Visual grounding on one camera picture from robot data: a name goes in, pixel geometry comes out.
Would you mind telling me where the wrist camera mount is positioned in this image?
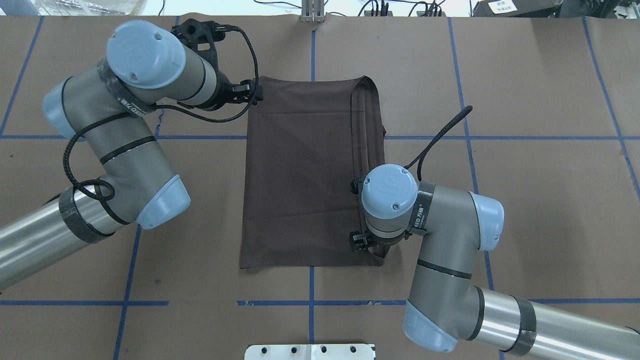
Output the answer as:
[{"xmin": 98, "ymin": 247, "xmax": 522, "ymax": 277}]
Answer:
[
  {"xmin": 349, "ymin": 177, "xmax": 365, "ymax": 195},
  {"xmin": 170, "ymin": 18, "xmax": 236, "ymax": 69}
]

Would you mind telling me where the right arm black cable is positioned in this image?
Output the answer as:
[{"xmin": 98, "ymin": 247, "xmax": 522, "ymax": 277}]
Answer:
[{"xmin": 403, "ymin": 105, "xmax": 474, "ymax": 182}]

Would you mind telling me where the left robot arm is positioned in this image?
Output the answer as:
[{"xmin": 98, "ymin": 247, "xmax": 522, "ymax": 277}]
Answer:
[{"xmin": 0, "ymin": 19, "xmax": 263, "ymax": 290}]

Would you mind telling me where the aluminium post foot bracket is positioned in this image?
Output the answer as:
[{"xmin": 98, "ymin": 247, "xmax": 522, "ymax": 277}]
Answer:
[{"xmin": 300, "ymin": 0, "xmax": 326, "ymax": 23}]

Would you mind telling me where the white pedestal column base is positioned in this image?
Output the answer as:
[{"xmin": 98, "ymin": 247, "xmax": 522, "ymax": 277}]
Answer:
[{"xmin": 244, "ymin": 342, "xmax": 377, "ymax": 360}]

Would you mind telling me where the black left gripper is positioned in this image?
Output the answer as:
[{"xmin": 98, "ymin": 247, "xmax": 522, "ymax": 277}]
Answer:
[{"xmin": 210, "ymin": 73, "xmax": 264, "ymax": 112}]

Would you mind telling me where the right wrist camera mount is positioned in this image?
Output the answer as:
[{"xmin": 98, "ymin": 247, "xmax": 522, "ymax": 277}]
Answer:
[{"xmin": 349, "ymin": 177, "xmax": 365, "ymax": 195}]

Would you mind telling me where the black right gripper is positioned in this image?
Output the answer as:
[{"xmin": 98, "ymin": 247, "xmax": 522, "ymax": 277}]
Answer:
[{"xmin": 349, "ymin": 231, "xmax": 401, "ymax": 253}]

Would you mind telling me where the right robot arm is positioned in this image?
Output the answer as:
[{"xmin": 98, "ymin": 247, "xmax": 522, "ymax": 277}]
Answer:
[{"xmin": 350, "ymin": 164, "xmax": 640, "ymax": 360}]

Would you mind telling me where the brown t-shirt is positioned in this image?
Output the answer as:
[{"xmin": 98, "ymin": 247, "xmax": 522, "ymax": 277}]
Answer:
[{"xmin": 238, "ymin": 76, "xmax": 386, "ymax": 269}]

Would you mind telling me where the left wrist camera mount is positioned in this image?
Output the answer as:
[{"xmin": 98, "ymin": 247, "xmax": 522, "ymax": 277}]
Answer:
[{"xmin": 170, "ymin": 18, "xmax": 236, "ymax": 69}]

